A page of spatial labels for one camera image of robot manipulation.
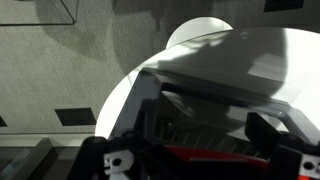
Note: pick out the grey toy stove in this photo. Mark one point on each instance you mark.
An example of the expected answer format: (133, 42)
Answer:
(143, 100)

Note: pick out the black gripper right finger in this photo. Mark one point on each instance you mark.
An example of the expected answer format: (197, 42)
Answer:
(266, 140)

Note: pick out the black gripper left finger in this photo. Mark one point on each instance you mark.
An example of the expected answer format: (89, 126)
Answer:
(96, 160)

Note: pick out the round white table base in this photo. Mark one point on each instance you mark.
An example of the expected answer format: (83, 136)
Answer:
(196, 28)

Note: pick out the grey metal window frame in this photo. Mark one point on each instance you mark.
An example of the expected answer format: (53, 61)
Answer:
(40, 150)

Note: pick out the dark floor outlet cover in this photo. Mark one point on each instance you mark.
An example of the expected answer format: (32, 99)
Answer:
(75, 116)
(283, 4)

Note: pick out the round white table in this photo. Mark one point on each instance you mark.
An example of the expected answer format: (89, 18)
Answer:
(233, 53)

